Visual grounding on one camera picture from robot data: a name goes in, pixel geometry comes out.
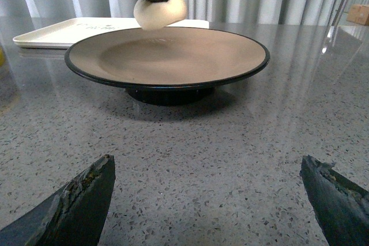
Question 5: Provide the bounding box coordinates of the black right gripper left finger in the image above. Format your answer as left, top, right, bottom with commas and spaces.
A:
1, 155, 115, 245

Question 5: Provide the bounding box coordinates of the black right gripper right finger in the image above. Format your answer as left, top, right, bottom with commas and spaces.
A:
300, 156, 368, 245

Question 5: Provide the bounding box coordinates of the white steamed bun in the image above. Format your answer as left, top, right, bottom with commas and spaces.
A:
134, 0, 187, 31

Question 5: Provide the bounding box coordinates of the brown plate with black rim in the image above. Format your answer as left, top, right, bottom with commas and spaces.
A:
65, 27, 270, 105

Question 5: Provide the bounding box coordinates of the white rectangular tray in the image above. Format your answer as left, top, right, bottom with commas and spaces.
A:
12, 17, 210, 50

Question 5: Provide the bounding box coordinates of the wooden steamer with yellow rims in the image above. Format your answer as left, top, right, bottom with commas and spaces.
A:
0, 48, 8, 79

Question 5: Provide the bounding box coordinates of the cardboard box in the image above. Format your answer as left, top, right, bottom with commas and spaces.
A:
347, 4, 369, 26

